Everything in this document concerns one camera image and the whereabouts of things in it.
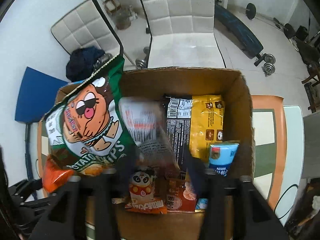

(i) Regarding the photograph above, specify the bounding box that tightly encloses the green potato chips bag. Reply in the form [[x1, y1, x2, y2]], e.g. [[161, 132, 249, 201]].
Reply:
[[42, 55, 140, 178]]

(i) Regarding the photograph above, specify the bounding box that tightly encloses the black yellow noodle packet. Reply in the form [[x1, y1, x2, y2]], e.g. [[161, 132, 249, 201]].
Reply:
[[160, 94, 225, 168]]

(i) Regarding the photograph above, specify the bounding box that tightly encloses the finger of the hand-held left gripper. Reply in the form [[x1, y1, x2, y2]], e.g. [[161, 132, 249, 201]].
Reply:
[[9, 178, 45, 205]]

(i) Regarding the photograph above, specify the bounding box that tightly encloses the orange snack packet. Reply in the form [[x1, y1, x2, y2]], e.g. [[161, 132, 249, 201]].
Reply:
[[42, 154, 75, 193]]

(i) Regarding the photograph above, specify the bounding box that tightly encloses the dark red snack packet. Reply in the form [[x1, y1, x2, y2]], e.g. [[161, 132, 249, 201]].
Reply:
[[165, 166, 200, 213]]

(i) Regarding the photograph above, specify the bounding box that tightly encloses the red white panda snack packet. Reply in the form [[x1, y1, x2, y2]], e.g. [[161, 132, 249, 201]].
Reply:
[[124, 167, 168, 215]]

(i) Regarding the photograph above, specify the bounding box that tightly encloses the dark blue sit-up bench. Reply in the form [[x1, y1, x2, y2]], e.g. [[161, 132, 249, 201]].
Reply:
[[214, 4, 265, 67]]

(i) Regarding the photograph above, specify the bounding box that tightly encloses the translucent white snack packet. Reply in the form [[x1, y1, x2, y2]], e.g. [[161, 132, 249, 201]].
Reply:
[[118, 96, 180, 170]]

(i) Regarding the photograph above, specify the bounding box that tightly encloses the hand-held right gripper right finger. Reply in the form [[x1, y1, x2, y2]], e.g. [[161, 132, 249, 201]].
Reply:
[[185, 154, 288, 240]]

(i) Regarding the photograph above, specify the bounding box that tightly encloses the blue chair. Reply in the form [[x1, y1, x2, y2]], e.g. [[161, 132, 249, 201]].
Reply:
[[14, 66, 69, 180]]

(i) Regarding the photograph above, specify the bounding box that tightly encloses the black bag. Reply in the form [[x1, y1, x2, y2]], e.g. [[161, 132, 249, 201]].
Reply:
[[296, 26, 309, 40]]

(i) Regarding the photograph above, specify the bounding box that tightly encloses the grey shell chair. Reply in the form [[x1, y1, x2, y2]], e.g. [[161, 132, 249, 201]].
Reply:
[[302, 110, 320, 180]]

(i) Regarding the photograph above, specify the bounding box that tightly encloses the white padded chair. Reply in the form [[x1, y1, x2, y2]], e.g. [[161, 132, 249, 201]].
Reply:
[[136, 0, 227, 69], [51, 0, 125, 58]]

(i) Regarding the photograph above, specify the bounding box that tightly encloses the floor barbell with black plate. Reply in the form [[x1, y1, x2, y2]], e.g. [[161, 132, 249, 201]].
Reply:
[[245, 3, 295, 39]]

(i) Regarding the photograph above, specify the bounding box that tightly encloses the green white checkered tablecloth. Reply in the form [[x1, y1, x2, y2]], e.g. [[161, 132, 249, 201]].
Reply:
[[35, 95, 287, 240]]

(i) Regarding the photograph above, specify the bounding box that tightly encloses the black cable loop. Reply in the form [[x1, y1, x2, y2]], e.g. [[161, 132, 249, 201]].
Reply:
[[274, 184, 298, 219]]

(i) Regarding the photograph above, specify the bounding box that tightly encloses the blue tube packet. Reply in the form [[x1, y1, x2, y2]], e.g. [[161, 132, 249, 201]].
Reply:
[[207, 141, 240, 178]]

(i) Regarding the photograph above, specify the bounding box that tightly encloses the cardboard box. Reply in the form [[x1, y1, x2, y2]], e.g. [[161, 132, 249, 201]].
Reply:
[[54, 66, 256, 240]]

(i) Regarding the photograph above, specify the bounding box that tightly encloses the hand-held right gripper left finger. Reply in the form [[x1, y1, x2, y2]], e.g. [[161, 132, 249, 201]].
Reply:
[[27, 151, 141, 240]]

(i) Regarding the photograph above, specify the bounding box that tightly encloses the dark wooden chair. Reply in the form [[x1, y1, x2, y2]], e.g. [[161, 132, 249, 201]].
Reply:
[[301, 52, 320, 113]]

